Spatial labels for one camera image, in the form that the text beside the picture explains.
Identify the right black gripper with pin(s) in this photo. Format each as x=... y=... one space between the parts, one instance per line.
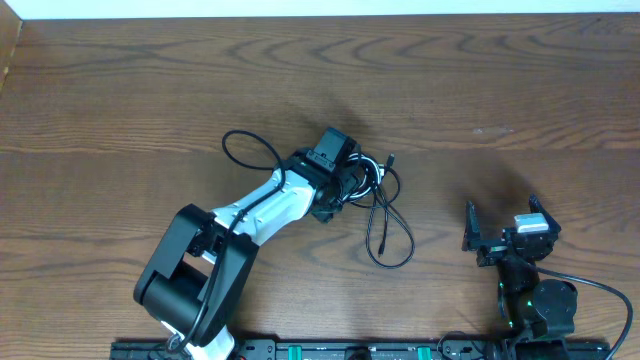
x=492 y=250

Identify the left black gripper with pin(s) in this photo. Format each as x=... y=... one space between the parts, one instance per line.
x=325 y=214

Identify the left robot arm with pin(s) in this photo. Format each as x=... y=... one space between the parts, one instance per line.
x=196 y=275

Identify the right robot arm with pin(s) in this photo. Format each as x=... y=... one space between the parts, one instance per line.
x=540 y=312

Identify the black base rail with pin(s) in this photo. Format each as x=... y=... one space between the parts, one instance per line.
x=454 y=348

